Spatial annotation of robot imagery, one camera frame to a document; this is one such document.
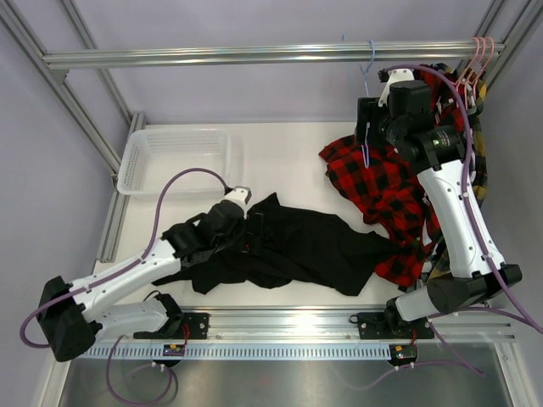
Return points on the aluminium hanging rail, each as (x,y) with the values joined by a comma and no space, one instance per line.
(342,52)

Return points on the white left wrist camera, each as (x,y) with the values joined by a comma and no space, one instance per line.
(239,195)

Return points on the aluminium frame post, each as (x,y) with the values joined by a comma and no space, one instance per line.
(21,32)
(518,31)

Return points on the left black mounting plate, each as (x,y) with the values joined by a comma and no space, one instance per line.
(194,324)

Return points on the light blue wire hanger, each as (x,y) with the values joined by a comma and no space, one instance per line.
(364,110)

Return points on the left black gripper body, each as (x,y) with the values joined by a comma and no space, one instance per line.
(252,241)

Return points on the red black plaid shirt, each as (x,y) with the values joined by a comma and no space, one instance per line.
(388,193)

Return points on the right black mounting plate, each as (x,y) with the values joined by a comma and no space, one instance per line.
(373,326)

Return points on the left aluminium frame post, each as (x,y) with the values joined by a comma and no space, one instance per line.
(21,32)

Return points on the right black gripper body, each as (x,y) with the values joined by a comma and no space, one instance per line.
(369,111)

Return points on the pink wire hanger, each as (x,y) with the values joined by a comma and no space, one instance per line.
(477,78)
(478,65)
(464,79)

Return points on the white slotted cable duct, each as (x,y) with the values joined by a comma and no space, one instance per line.
(239,351)

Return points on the white plastic basket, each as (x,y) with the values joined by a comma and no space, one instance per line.
(152,157)

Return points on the black mounting plate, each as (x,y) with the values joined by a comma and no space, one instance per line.
(194,324)
(373,326)

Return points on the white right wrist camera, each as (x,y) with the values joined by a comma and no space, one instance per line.
(388,78)

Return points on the right aluminium frame post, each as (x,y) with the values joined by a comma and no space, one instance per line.
(518,31)

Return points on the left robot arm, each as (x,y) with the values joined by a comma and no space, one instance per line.
(75,315)

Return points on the yellow plaid shirt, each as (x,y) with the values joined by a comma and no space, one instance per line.
(478,167)

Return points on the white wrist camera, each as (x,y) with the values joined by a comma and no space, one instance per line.
(388,78)
(239,195)

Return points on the black polo shirt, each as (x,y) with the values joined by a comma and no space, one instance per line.
(289,244)

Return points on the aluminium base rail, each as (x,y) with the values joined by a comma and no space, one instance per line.
(326,325)

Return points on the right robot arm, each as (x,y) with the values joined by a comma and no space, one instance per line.
(437,155)

